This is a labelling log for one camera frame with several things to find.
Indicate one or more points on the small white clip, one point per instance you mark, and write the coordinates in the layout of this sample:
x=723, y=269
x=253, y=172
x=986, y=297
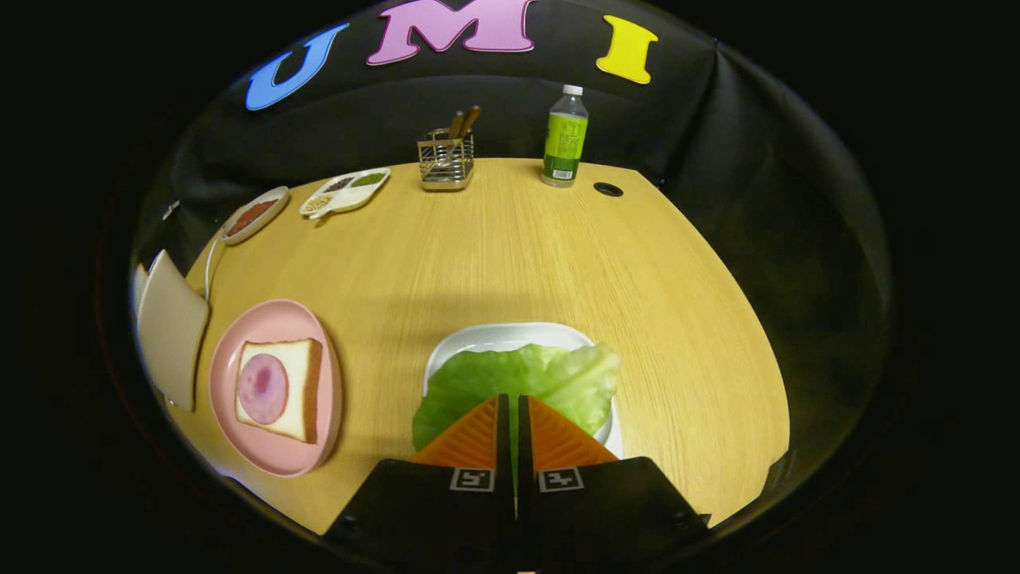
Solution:
x=170, y=210

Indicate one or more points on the white rounded square plate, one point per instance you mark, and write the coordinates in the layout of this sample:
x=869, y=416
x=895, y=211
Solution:
x=494, y=336

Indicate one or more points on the green label plastic bottle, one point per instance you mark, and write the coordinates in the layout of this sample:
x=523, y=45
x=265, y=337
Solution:
x=564, y=139

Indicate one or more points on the white toaster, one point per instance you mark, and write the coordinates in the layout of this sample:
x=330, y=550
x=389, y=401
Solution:
x=171, y=327

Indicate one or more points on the green beans portion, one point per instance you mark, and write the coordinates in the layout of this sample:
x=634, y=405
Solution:
x=368, y=179

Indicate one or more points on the brown beans portion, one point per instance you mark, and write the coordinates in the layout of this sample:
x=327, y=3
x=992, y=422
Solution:
x=340, y=184

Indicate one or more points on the yellow beans portion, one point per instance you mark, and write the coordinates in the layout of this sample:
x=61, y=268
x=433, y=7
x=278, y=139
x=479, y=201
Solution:
x=319, y=202

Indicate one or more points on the red-brown meat piece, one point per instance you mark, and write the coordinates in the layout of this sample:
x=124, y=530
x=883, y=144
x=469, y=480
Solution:
x=253, y=216

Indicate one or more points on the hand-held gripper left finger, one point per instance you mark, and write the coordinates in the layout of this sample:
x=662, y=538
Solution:
x=504, y=446

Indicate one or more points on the white divided dish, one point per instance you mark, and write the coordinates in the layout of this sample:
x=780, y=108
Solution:
x=351, y=201

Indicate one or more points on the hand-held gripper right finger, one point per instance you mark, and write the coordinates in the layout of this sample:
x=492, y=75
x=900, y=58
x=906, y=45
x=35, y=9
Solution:
x=526, y=446

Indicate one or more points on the pink plate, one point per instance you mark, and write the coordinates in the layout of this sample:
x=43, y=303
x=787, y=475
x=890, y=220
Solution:
x=275, y=319

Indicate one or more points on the white bread slice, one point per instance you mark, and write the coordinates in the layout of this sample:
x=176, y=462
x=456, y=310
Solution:
x=301, y=391

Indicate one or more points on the pink ham slice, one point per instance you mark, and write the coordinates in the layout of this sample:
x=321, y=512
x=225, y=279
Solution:
x=263, y=389

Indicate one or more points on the green lettuce leaf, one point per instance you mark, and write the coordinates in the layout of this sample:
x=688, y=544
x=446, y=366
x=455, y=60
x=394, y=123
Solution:
x=542, y=375

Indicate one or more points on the white round plate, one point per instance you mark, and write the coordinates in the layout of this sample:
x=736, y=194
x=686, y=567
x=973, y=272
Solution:
x=267, y=225

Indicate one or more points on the black backdrop cloth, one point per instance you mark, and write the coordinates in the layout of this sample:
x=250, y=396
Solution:
x=478, y=104

